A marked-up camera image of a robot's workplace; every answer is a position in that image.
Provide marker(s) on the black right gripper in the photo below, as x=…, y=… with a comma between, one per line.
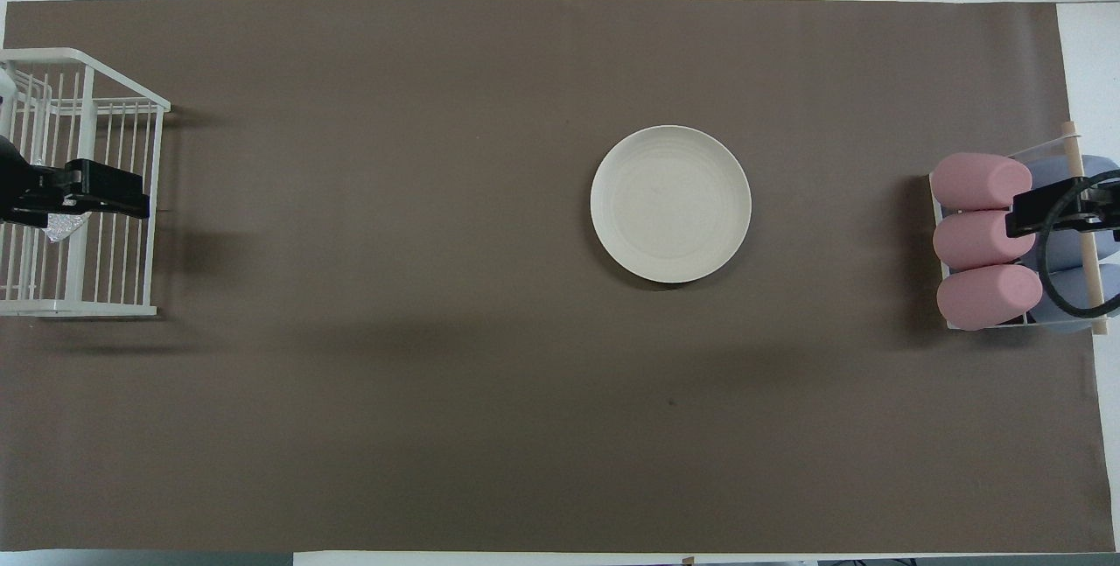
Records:
x=1107, y=190

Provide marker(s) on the cream round plate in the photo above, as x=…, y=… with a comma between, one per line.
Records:
x=670, y=204

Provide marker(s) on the pink plastic cup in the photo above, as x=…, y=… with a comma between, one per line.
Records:
x=976, y=181
x=984, y=296
x=971, y=240

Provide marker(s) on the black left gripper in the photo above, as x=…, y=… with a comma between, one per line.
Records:
x=17, y=177

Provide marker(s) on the brown table mat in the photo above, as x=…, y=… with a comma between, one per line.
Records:
x=437, y=417

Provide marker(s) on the white cup rack wooden bar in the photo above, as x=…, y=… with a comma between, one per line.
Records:
x=1085, y=234

